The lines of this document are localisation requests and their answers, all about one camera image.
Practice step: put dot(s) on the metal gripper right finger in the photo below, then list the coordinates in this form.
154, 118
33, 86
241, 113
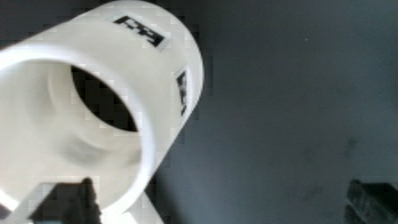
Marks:
372, 203

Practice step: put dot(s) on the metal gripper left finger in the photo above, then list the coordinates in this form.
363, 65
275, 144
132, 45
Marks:
69, 206

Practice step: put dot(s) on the white conical lamp shade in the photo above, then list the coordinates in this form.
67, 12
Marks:
101, 87

